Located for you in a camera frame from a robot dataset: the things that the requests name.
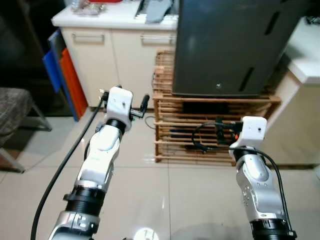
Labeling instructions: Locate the dark grey mini fridge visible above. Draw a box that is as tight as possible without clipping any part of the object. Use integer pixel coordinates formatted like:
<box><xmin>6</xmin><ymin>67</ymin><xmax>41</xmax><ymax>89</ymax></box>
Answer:
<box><xmin>172</xmin><ymin>0</ymin><xmax>314</xmax><ymax>98</ymax></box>

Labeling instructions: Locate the wooden slatted rack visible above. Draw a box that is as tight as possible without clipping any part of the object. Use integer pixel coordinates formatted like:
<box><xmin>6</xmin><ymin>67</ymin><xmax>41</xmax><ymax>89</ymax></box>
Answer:
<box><xmin>151</xmin><ymin>49</ymin><xmax>282</xmax><ymax>164</ymax></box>

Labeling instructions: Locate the white cabinet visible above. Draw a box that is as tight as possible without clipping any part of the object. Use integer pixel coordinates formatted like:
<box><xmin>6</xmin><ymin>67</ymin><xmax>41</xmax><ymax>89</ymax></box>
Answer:
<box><xmin>51</xmin><ymin>0</ymin><xmax>179</xmax><ymax>109</ymax></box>

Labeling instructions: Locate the orange board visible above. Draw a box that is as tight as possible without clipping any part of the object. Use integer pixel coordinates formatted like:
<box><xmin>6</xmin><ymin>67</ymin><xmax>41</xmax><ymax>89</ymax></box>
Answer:
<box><xmin>58</xmin><ymin>47</ymin><xmax>90</xmax><ymax>120</ymax></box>

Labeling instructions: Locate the grey folded cloth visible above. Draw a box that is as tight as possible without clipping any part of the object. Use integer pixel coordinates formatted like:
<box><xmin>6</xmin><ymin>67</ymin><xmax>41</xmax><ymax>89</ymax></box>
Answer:
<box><xmin>144</xmin><ymin>0</ymin><xmax>174</xmax><ymax>25</ymax></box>

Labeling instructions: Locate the white counter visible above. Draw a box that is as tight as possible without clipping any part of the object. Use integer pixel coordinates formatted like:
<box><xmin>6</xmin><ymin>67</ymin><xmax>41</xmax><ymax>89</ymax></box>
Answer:
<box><xmin>257</xmin><ymin>16</ymin><xmax>320</xmax><ymax>166</ymax></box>

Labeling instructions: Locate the clear glassware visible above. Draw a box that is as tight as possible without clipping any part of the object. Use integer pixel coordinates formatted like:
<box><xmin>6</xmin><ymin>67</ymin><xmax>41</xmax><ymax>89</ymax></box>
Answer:
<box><xmin>70</xmin><ymin>0</ymin><xmax>106</xmax><ymax>16</ymax></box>

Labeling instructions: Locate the grey metal-framed chair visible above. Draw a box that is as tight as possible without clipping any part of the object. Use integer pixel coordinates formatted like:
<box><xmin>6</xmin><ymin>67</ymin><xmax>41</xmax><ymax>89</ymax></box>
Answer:
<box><xmin>0</xmin><ymin>87</ymin><xmax>53</xmax><ymax>174</ymax></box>

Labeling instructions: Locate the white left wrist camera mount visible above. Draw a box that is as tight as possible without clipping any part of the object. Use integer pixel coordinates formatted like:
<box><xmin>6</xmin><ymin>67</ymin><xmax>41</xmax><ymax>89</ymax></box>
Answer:
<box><xmin>106</xmin><ymin>86</ymin><xmax>135</xmax><ymax>124</ymax></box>

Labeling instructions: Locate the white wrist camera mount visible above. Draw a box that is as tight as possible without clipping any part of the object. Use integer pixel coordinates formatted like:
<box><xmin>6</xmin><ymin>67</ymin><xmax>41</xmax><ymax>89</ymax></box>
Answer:
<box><xmin>234</xmin><ymin>116</ymin><xmax>268</xmax><ymax>151</ymax></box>
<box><xmin>106</xmin><ymin>86</ymin><xmax>135</xmax><ymax>124</ymax></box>

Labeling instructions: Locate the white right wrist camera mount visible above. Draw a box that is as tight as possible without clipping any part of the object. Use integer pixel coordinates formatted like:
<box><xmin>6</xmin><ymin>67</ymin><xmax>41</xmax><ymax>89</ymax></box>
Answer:
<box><xmin>234</xmin><ymin>116</ymin><xmax>268</xmax><ymax>151</ymax></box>

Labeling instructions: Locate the black looped right gripper cable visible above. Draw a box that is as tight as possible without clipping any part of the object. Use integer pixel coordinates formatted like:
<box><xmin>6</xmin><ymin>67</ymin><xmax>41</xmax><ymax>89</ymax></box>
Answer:
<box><xmin>191</xmin><ymin>121</ymin><xmax>236</xmax><ymax>152</ymax></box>

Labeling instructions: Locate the silver cabinet handle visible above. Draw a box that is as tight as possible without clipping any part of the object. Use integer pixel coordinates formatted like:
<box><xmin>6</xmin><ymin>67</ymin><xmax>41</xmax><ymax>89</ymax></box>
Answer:
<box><xmin>71</xmin><ymin>33</ymin><xmax>106</xmax><ymax>44</ymax></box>
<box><xmin>140</xmin><ymin>33</ymin><xmax>177</xmax><ymax>46</ymax></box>

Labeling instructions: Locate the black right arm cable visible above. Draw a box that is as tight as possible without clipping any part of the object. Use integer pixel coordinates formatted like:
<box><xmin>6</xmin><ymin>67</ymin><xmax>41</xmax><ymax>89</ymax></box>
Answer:
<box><xmin>249</xmin><ymin>147</ymin><xmax>294</xmax><ymax>234</ymax></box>

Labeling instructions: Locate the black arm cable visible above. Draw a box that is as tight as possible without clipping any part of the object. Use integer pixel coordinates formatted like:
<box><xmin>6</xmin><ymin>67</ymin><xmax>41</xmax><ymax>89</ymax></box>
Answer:
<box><xmin>249</xmin><ymin>147</ymin><xmax>294</xmax><ymax>234</ymax></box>
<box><xmin>30</xmin><ymin>91</ymin><xmax>110</xmax><ymax>240</ymax></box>

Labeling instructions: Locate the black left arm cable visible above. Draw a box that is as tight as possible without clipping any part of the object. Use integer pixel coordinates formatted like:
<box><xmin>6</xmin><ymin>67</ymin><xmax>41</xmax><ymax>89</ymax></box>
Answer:
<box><xmin>30</xmin><ymin>91</ymin><xmax>110</xmax><ymax>240</ymax></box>

